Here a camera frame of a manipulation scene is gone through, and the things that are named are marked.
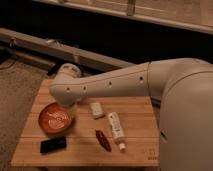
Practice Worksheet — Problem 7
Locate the white tube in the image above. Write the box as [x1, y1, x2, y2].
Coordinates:
[108, 112, 126, 151]

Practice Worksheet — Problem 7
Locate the white sponge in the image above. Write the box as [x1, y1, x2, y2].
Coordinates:
[90, 102, 104, 119]

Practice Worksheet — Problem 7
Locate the orange bowl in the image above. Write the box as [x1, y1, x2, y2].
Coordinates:
[38, 102, 74, 134]

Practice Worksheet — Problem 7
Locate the wooden board table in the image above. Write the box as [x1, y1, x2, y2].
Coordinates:
[11, 79, 159, 167]

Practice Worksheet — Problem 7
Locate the dark red chili pepper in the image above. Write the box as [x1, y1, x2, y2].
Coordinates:
[95, 130, 112, 152]

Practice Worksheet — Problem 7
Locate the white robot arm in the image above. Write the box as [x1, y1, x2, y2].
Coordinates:
[50, 58, 213, 171]

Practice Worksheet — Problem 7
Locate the grey metal rail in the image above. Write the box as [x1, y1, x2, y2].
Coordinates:
[0, 28, 133, 72]

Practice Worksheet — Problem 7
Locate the black eraser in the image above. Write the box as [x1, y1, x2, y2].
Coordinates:
[40, 136, 67, 154]

